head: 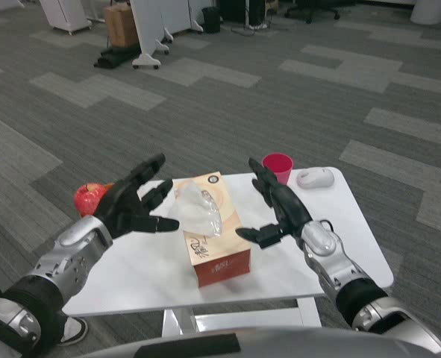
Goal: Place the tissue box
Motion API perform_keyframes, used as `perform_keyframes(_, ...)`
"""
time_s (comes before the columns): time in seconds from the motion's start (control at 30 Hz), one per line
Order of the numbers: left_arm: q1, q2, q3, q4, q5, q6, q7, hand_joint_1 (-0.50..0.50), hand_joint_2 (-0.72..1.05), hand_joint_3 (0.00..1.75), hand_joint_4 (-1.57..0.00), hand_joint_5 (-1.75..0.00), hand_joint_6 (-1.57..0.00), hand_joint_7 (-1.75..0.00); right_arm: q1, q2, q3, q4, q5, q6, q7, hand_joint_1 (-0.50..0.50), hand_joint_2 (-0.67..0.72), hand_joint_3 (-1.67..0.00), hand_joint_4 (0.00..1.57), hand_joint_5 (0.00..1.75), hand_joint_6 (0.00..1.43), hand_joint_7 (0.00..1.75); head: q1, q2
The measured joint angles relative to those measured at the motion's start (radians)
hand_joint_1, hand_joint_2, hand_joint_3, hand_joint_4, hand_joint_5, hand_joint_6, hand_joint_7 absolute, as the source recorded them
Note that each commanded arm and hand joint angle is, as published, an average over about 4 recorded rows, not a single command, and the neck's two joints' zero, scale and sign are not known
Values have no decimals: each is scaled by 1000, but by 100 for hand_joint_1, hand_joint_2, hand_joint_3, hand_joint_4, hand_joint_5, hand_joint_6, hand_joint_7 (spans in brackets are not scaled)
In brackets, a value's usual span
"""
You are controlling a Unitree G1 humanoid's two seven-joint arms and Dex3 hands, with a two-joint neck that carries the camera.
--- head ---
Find brown cardboard box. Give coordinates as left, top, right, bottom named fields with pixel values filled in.
left=102, top=4, right=139, bottom=48

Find black office chair base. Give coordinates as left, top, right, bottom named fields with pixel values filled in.
left=284, top=0, right=341, bottom=25

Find white black sneaker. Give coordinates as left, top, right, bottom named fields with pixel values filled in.
left=58, top=316, right=89, bottom=348

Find white computer mouse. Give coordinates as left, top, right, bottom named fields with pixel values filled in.
left=295, top=167, right=336, bottom=189

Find white partition with wheeled foot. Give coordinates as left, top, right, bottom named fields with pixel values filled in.
left=129, top=0, right=171, bottom=71

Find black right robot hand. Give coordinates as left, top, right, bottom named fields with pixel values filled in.
left=235, top=157, right=314, bottom=251

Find black trash bin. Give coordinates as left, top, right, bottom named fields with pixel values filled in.
left=201, top=6, right=222, bottom=35

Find red plastic cup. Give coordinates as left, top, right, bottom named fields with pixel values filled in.
left=261, top=151, right=295, bottom=187

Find black floor cables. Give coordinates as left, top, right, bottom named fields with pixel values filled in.
left=230, top=21, right=279, bottom=37

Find tan tissue box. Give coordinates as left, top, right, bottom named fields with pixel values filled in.
left=167, top=171, right=252, bottom=289

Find black bag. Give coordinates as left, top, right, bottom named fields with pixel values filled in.
left=93, top=42, right=141, bottom=70

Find white cabinet on casters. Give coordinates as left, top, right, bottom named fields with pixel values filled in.
left=38, top=0, right=93, bottom=37

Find silver robot chest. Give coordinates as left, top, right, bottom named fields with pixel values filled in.
left=60, top=327, right=441, bottom=358

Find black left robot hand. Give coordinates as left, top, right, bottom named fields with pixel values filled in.
left=93, top=152, right=181, bottom=240

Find white round pedestal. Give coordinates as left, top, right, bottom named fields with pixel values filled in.
left=409, top=0, right=441, bottom=26

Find white table base frame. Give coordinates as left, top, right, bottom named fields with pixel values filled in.
left=161, top=297, right=321, bottom=337

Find red apple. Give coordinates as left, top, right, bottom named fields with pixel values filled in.
left=73, top=181, right=109, bottom=217

